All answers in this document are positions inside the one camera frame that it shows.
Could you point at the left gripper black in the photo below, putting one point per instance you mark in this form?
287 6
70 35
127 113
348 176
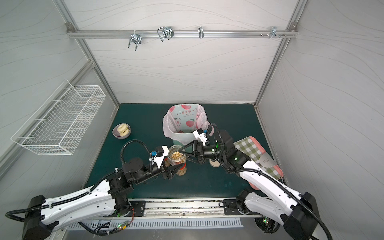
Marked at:
165 169

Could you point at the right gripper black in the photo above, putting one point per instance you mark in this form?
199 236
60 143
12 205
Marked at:
197 151

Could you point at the beige lid glass peanut jar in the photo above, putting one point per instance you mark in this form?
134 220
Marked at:
175 157

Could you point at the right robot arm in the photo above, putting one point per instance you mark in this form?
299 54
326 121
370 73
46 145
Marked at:
297 213

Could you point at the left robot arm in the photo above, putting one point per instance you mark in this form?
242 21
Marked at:
116 184

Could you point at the red lid peanut jar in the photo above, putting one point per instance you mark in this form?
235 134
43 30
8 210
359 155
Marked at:
167 164
182 171

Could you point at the green checkered cloth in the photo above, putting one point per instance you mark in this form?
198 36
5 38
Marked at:
255 150

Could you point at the grey bowl with buns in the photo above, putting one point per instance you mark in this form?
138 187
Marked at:
122 131

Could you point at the pink tray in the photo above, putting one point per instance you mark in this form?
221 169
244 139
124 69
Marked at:
270 168

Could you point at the white vent strip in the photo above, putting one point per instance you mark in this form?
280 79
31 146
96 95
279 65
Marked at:
149 224

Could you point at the metal hook clamp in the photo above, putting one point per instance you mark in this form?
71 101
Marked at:
165 33

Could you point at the metal u-bolt clamp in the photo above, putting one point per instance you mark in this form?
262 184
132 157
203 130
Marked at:
135 40

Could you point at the aluminium crossbar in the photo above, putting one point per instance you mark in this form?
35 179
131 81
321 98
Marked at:
179 34

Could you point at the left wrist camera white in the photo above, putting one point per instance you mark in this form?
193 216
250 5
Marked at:
158 155

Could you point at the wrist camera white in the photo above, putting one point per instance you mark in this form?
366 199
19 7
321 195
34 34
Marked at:
201 136
158 155

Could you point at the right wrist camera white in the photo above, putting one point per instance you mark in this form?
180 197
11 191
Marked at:
201 136

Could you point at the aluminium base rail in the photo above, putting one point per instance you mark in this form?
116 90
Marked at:
180 207

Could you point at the white wire basket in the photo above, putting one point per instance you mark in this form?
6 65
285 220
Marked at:
57 127

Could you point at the small metal ring clamp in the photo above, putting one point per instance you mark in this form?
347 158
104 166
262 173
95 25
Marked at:
201 32

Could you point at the metal bracket clamp right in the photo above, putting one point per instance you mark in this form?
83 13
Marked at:
273 34

